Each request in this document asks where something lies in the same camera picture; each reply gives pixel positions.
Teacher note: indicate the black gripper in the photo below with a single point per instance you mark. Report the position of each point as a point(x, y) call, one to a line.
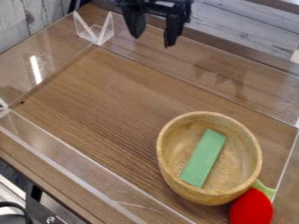
point(176, 10)

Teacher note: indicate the green foam block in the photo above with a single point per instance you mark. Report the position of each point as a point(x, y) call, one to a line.
point(204, 158)

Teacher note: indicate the brown wooden bowl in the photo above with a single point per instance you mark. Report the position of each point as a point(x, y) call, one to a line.
point(237, 167)

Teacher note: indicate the red plush strawberry toy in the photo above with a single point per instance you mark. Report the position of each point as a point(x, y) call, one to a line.
point(253, 207)

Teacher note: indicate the clear acrylic corner bracket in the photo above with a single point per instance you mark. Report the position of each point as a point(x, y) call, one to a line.
point(96, 34)

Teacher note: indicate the clear acrylic enclosure wall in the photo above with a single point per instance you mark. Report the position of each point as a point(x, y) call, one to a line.
point(89, 151)

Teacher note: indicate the black table clamp bracket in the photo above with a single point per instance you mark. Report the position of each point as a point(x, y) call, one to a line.
point(34, 212)

